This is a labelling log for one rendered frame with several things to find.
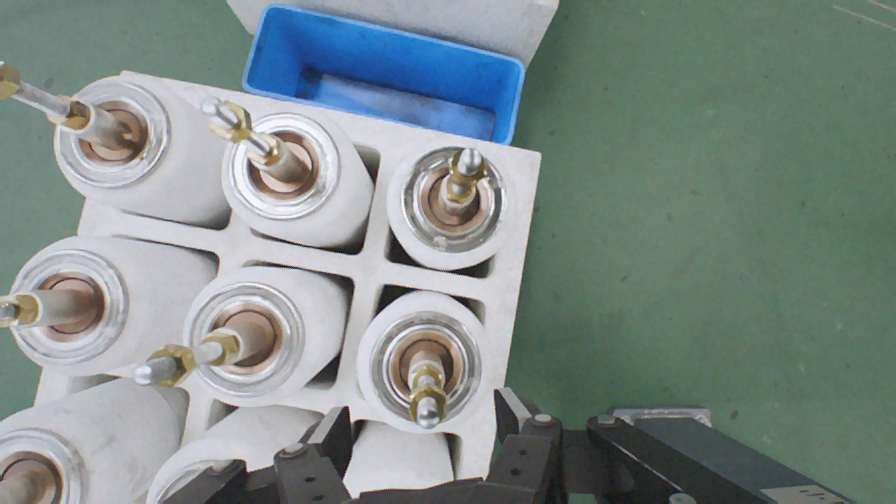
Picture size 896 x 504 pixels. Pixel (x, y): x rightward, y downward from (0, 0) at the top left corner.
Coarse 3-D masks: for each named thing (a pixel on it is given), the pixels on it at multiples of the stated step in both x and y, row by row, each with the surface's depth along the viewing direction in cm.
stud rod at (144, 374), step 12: (192, 348) 18; (204, 348) 18; (216, 348) 19; (156, 360) 15; (168, 360) 15; (204, 360) 18; (144, 372) 14; (156, 372) 15; (168, 372) 15; (144, 384) 14
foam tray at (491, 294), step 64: (384, 128) 32; (384, 192) 32; (256, 256) 31; (320, 256) 31; (384, 256) 32; (512, 256) 32; (512, 320) 32; (64, 384) 29; (192, 384) 30; (320, 384) 32
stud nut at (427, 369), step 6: (426, 366) 20; (432, 366) 21; (414, 372) 21; (420, 372) 20; (426, 372) 20; (432, 372) 20; (438, 372) 21; (414, 378) 20; (438, 378) 20; (414, 384) 20; (438, 384) 20
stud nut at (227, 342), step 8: (208, 336) 20; (216, 336) 20; (224, 336) 20; (232, 336) 20; (200, 344) 19; (224, 344) 20; (232, 344) 20; (224, 352) 20; (232, 352) 20; (216, 360) 19; (224, 360) 20
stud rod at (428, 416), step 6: (420, 378) 20; (426, 378) 20; (432, 378) 20; (420, 384) 19; (420, 402) 16; (426, 402) 16; (432, 402) 16; (420, 408) 16; (426, 408) 15; (432, 408) 15; (438, 408) 16; (420, 414) 15; (426, 414) 15; (432, 414) 15; (438, 414) 15; (420, 420) 15; (426, 420) 15; (432, 420) 15; (438, 420) 15; (420, 426) 15; (426, 426) 15; (432, 426) 15
